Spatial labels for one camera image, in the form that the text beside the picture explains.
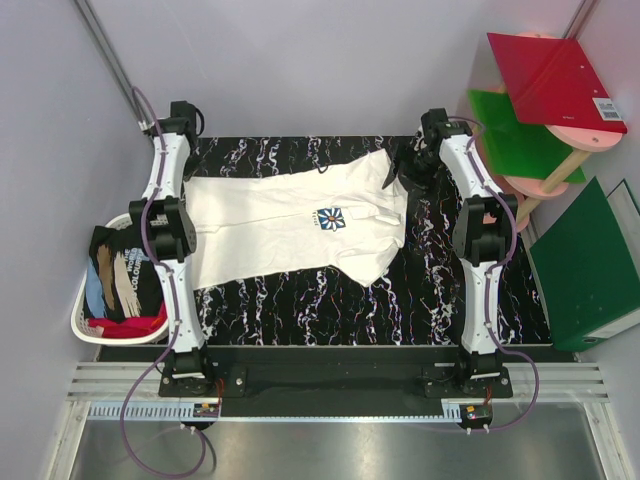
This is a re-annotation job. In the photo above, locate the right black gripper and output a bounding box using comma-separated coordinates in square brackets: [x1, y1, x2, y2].
[382, 142, 442, 202]

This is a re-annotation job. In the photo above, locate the white daisy t-shirt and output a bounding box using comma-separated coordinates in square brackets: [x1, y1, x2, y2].
[185, 149, 407, 289]

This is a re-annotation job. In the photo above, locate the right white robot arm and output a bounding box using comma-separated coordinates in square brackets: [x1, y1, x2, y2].
[382, 108, 518, 397]

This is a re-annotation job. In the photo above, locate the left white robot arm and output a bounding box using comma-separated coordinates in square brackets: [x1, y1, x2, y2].
[129, 100, 216, 396]

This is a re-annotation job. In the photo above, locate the black marble table mat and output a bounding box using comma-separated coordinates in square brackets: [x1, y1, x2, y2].
[149, 135, 554, 347]

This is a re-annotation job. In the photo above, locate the light green plastic folder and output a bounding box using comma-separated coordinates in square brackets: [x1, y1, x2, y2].
[468, 90, 573, 180]

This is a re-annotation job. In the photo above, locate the red plastic folder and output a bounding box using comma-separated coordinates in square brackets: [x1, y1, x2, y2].
[487, 33, 628, 134]

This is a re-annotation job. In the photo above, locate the pink wooden shelf stand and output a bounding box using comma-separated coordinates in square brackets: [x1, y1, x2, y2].
[488, 33, 628, 224]

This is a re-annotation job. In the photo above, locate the black printed t-shirt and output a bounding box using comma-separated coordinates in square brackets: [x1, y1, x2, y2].
[84, 225, 163, 323]

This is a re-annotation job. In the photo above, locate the red t-shirt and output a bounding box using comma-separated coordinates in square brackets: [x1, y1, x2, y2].
[88, 302, 167, 339]

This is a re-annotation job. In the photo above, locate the white perforated laundry basket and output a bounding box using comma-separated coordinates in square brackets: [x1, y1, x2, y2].
[71, 214, 168, 346]

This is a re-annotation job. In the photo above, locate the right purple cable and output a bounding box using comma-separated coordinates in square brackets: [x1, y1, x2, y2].
[444, 116, 540, 432]

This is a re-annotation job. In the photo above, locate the purple cable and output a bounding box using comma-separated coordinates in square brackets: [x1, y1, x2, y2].
[444, 116, 540, 432]
[121, 86, 218, 477]

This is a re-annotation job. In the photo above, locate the dark green ring binder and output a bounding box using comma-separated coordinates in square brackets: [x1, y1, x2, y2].
[530, 179, 639, 352]

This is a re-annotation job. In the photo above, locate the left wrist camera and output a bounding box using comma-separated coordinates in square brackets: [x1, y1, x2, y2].
[170, 100, 205, 137]

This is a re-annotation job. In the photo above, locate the corner aluminium post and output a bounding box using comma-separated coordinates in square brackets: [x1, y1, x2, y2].
[70, 0, 147, 128]

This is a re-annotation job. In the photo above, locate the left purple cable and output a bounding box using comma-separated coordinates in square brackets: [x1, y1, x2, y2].
[121, 86, 218, 477]

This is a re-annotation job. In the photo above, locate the aluminium frame rail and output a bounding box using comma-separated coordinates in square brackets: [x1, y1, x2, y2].
[67, 362, 609, 404]

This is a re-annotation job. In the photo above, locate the grey slotted cable duct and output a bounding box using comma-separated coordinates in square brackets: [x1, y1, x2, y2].
[87, 401, 221, 422]

